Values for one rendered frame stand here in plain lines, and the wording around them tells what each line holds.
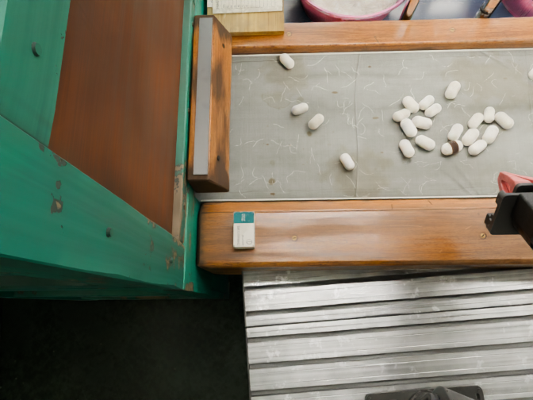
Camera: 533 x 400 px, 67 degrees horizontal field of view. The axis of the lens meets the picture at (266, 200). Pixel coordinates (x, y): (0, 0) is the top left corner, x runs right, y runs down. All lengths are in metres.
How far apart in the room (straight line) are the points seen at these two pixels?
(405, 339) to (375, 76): 0.49
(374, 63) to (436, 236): 0.36
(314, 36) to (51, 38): 0.62
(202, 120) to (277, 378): 0.46
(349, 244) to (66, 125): 0.49
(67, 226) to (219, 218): 0.43
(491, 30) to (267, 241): 0.59
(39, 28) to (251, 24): 0.60
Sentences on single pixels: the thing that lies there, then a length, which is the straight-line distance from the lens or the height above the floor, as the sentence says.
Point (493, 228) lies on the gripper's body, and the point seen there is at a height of 0.90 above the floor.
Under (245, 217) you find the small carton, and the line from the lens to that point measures 0.67.
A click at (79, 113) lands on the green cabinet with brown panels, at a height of 1.16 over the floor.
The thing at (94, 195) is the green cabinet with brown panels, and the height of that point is 1.15.
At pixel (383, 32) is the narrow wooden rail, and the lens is 0.87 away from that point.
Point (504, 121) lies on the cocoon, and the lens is 0.86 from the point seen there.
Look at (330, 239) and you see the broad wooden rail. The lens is 0.69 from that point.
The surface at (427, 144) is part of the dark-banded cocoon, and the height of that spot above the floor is 0.76.
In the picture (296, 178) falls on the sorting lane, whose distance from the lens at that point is 0.73.
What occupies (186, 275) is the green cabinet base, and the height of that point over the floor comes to 0.82.
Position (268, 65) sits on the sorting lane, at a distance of 0.84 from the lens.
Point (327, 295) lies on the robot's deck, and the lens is 0.77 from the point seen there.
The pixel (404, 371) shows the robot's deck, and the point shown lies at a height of 0.67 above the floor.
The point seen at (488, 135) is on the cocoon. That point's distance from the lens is 0.83.
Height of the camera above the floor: 1.44
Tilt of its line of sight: 75 degrees down
